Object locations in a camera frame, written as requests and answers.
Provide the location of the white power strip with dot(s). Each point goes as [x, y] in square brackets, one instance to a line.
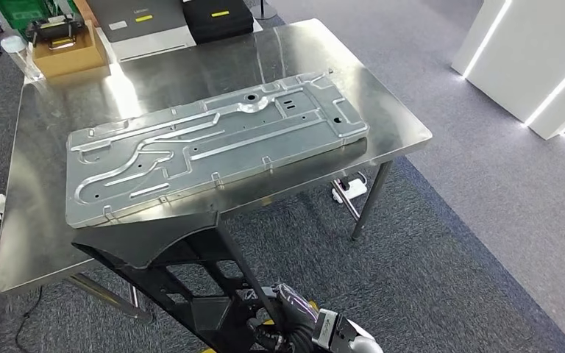
[353, 187]

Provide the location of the stainless steel workbench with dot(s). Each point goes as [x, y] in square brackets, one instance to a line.
[190, 73]

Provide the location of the green crate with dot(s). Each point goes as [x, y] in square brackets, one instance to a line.
[19, 10]

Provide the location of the black plastic plate bracket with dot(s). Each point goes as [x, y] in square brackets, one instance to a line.
[131, 243]

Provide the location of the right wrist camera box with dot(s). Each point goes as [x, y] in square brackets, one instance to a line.
[326, 329]

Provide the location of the stamped grey metal panel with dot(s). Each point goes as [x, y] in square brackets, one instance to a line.
[214, 141]

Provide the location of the black carry case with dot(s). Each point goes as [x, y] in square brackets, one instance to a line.
[219, 27]

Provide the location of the brown cardboard box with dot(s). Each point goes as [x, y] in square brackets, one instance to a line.
[68, 61]

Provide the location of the grey and white carton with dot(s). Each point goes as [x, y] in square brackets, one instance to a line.
[136, 29]

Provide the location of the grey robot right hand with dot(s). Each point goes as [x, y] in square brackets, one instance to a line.
[290, 307]

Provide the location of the chrome post round base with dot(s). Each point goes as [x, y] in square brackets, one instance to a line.
[264, 10]

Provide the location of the white lit display counter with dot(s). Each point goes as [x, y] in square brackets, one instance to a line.
[516, 58]

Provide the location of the clear plastic jar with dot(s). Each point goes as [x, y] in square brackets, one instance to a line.
[17, 53]

